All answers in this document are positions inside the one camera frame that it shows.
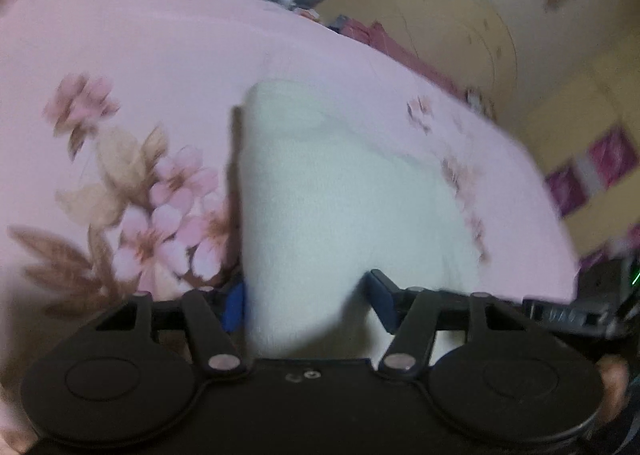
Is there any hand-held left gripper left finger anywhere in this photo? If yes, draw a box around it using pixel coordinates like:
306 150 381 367
94 282 247 378

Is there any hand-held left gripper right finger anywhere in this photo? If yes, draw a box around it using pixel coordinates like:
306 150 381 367
366 269 533 380

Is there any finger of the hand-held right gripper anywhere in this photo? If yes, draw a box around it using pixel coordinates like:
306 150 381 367
522 299 608 337

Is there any small white cloth garment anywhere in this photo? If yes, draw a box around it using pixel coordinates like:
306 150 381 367
234 78 482 362

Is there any person's right hand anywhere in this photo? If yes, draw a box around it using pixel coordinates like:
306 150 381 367
596 355 632 428

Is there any purple patterned object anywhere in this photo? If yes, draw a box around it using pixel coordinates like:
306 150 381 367
545 128 640 218

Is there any pink floral bed sheet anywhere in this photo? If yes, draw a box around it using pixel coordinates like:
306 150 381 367
0 0 583 455

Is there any pink crumpled cloth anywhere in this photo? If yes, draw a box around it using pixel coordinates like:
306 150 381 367
325 15 496 116

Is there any cream bed footboard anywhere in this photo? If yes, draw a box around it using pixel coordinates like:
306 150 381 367
315 0 518 111

